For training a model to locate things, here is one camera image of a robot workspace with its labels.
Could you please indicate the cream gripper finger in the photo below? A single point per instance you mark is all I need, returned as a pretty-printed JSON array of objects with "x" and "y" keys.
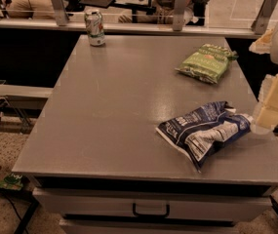
[
  {"x": 263, "y": 44},
  {"x": 266, "y": 111}
]

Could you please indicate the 7up soda can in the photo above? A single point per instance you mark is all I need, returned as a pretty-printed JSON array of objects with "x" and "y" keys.
[{"x": 94, "y": 27}]

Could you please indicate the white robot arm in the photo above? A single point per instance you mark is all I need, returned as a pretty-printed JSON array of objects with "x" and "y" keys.
[{"x": 274, "y": 58}]

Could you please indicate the green chip bag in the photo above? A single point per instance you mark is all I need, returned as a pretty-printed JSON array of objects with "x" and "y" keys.
[{"x": 208, "y": 63}]

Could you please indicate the blue chip bag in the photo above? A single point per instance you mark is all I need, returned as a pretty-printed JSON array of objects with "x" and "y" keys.
[{"x": 205, "y": 130}]

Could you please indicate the grey drawer cabinet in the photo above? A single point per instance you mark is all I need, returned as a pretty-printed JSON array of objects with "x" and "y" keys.
[{"x": 89, "y": 211}]

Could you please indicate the green packet on floor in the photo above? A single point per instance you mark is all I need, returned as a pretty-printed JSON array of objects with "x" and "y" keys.
[{"x": 12, "y": 182}]

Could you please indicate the right metal bracket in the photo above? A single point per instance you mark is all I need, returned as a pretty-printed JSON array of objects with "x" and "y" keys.
[{"x": 265, "y": 12}]

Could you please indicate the metal bracket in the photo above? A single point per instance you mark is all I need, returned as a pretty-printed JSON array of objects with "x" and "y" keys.
[
  {"x": 265, "y": 12},
  {"x": 178, "y": 15},
  {"x": 60, "y": 13}
]

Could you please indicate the metal rail ledge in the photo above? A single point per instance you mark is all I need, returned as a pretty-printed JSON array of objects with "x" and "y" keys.
[{"x": 126, "y": 28}]

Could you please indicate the middle metal bracket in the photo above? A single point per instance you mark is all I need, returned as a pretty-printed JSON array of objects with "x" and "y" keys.
[{"x": 178, "y": 15}]

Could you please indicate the black drawer handle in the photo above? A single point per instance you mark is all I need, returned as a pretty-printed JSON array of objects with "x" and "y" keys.
[{"x": 150, "y": 211}]

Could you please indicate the left metal bracket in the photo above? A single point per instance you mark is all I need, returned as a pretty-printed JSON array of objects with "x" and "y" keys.
[{"x": 60, "y": 13}]

